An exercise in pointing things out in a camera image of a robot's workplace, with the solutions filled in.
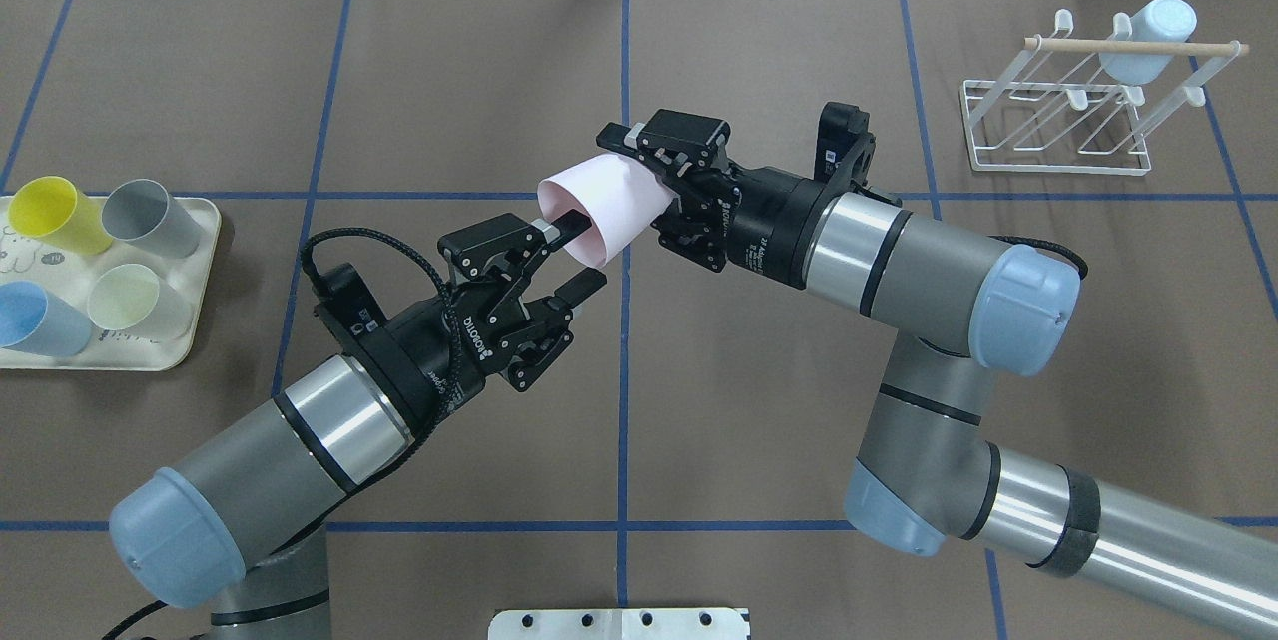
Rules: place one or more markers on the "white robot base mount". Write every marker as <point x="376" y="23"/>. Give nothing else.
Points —
<point x="622" y="623"/>

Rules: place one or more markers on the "cream plastic tray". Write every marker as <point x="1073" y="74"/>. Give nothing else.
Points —
<point x="70" y="276"/>

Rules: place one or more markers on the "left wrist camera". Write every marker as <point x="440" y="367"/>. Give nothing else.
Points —
<point x="345" y="303"/>

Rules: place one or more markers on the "yellow plastic cup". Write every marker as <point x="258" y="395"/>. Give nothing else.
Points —
<point x="55" y="212"/>

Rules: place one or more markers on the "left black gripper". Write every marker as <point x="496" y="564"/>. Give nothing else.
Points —
<point x="417" y="353"/>

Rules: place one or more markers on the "pink plastic cup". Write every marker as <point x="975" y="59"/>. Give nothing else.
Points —
<point x="618" y="195"/>

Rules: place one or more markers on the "grey plastic cup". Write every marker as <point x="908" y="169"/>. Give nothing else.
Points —
<point x="142" y="213"/>

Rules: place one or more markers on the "pale green plastic cup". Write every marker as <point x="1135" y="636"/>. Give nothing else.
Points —
<point x="132" y="299"/>

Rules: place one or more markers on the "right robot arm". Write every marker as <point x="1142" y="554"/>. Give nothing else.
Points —
<point x="967" y="307"/>

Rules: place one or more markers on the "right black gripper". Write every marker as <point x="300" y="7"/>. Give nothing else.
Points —
<point x="772" y="219"/>

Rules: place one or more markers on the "white wire cup rack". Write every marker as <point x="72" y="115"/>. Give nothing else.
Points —
<point x="1054" y="110"/>

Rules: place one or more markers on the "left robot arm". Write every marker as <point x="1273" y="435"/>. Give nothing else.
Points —
<point x="262" y="489"/>

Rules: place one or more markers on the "light blue plastic cup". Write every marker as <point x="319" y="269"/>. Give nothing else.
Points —
<point x="1160" y="21"/>

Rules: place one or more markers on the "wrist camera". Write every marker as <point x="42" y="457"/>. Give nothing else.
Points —
<point x="345" y="303"/>
<point x="844" y="148"/>

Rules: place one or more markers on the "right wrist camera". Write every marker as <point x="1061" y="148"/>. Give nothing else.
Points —
<point x="844" y="148"/>

